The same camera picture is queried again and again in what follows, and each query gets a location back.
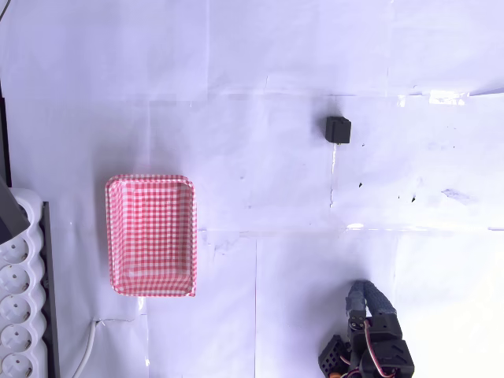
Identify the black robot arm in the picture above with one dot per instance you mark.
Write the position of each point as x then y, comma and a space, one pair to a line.
388, 356

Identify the black shelf rail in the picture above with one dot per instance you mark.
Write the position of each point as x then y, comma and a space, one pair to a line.
50, 295

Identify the white power strip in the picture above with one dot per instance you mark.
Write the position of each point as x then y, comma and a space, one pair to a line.
17, 295

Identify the black cube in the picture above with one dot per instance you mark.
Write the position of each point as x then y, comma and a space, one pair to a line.
338, 130

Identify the grey slanted stand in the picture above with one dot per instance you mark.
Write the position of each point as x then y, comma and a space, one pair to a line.
10, 212

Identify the red checkered paper tray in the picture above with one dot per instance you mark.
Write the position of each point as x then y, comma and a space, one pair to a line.
151, 236

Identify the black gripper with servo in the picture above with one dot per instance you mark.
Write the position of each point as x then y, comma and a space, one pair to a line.
373, 304

